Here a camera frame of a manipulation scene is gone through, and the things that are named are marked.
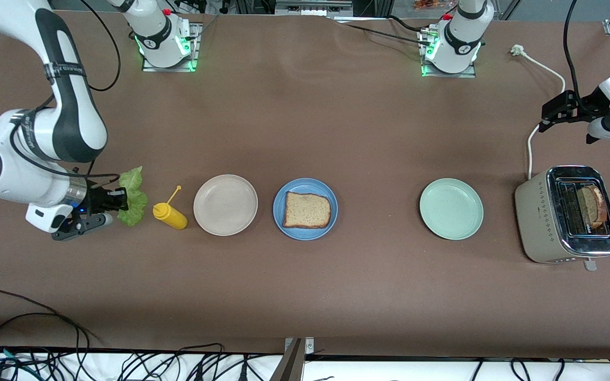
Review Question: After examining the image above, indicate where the grey metal frame block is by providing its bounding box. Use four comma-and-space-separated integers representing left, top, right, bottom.
275, 0, 354, 16

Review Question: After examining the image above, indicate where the green lettuce leaf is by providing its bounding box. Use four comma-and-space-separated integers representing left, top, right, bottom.
117, 166, 148, 227

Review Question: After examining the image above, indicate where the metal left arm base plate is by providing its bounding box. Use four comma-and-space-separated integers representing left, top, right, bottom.
419, 26, 478, 79

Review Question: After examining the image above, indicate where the white toaster power cord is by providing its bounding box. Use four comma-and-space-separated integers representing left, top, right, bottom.
510, 44, 567, 180

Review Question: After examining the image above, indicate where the light green plate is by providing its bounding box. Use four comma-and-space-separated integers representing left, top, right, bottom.
419, 178, 485, 241

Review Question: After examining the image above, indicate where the beige plate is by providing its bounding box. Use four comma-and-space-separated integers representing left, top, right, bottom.
193, 174, 259, 237

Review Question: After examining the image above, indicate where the blue plate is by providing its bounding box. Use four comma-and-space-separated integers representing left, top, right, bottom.
273, 178, 338, 241

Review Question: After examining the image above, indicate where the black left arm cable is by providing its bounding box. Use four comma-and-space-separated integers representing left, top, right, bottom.
563, 0, 584, 101

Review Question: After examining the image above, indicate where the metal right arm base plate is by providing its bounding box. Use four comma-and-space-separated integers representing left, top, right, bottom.
142, 22, 202, 72

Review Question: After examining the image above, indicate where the brown bread slice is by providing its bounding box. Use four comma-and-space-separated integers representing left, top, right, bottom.
577, 184, 609, 229
282, 192, 332, 229

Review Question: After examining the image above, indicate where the metal table edge bracket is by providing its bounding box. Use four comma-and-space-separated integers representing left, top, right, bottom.
269, 337, 315, 381

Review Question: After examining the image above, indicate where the black base connector cable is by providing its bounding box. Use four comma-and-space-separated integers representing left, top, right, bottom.
331, 15, 435, 46

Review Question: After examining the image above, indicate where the beige chrome toaster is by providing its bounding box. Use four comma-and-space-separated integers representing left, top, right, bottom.
514, 165, 610, 271

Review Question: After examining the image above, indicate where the yellow squeeze bottle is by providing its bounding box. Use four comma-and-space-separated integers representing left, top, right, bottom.
152, 185, 189, 231

